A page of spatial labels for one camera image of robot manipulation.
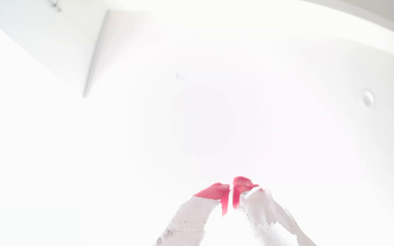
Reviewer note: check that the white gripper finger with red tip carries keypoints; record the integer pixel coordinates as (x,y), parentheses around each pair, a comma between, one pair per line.
(186,222)
(263,208)

